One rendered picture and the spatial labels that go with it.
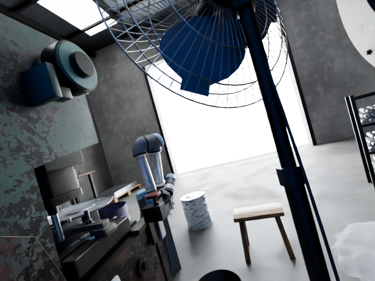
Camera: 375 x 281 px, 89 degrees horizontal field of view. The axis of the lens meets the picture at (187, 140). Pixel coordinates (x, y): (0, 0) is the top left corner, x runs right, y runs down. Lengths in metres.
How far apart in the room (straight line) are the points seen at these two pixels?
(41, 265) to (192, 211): 1.70
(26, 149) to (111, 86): 5.81
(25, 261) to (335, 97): 5.66
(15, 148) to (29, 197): 0.14
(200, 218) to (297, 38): 4.79
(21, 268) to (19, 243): 0.05
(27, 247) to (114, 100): 5.88
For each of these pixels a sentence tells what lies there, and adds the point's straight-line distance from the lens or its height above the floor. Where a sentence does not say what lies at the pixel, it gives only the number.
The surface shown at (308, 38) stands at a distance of 5.82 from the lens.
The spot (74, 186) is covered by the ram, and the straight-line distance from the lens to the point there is 0.97.
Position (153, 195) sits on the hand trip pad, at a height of 0.76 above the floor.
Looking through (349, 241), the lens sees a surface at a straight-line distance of 1.53.
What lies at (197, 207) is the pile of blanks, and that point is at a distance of 2.19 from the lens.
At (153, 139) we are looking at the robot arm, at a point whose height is 1.03.
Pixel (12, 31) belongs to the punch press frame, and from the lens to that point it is 0.90.
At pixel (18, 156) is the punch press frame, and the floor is 1.05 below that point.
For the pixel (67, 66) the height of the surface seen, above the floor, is 1.31.
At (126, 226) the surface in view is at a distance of 0.96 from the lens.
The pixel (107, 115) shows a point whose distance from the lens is 6.48.
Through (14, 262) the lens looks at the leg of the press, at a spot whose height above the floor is 0.81.
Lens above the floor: 0.97
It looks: level
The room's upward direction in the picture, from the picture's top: 16 degrees counter-clockwise
